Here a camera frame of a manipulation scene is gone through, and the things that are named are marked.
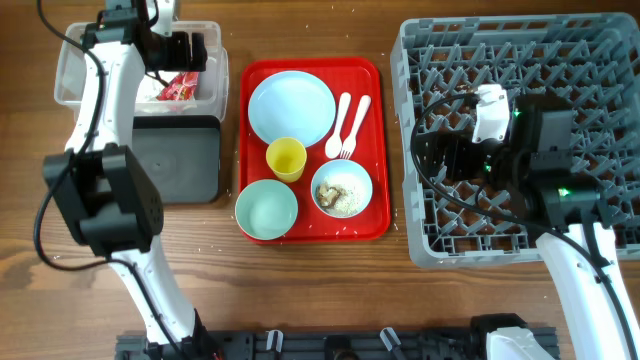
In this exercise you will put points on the light blue rice bowl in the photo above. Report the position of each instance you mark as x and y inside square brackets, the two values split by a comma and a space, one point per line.
[343, 166]

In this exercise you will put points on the rice and food scraps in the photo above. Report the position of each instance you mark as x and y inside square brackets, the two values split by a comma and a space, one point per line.
[340, 195]

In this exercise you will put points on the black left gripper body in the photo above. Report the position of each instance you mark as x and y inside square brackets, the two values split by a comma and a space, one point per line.
[174, 53]

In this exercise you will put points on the mint green bowl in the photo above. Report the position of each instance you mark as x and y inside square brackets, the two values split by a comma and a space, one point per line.
[266, 209]

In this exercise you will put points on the grey dishwasher rack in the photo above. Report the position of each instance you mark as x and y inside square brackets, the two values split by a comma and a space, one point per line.
[591, 60]

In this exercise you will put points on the yellow plastic cup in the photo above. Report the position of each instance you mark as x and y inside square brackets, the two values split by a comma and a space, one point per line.
[286, 157]

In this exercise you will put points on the white plastic spoon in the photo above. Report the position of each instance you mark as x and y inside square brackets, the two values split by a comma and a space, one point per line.
[334, 143]

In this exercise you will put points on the red snack wrapper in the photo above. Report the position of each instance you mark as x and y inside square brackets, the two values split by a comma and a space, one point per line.
[181, 88]

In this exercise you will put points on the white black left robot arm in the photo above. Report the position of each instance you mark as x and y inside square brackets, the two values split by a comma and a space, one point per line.
[105, 197]

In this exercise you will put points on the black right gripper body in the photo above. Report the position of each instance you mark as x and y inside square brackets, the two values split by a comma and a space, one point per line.
[451, 157]

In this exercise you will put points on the white plastic fork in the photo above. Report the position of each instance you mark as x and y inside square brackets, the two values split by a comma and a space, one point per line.
[349, 145]

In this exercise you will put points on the black food waste tray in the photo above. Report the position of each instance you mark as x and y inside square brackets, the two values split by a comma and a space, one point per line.
[181, 155]

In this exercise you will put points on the white crumpled tissue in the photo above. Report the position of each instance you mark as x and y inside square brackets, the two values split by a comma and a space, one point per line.
[152, 84]

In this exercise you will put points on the red serving tray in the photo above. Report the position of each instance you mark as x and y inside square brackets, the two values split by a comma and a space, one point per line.
[355, 75]

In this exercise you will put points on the light blue plate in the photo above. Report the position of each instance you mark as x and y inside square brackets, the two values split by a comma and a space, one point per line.
[292, 104]

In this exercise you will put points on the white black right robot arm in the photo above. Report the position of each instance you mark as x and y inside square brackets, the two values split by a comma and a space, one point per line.
[522, 146]

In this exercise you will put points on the clear plastic waste bin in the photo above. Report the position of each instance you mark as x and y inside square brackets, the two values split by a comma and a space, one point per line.
[210, 96]

